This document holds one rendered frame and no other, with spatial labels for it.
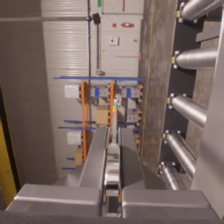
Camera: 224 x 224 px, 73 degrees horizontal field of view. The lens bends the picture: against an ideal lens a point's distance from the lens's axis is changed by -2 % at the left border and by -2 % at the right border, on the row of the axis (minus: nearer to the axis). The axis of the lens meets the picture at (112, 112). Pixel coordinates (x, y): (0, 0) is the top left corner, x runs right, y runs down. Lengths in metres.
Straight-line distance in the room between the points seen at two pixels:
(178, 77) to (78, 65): 8.51
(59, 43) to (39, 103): 3.83
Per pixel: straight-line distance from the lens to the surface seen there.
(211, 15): 1.32
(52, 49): 9.96
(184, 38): 1.25
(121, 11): 9.57
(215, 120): 0.28
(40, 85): 10.40
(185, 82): 1.26
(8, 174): 8.77
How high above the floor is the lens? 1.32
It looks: 1 degrees up
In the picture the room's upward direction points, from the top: 89 degrees counter-clockwise
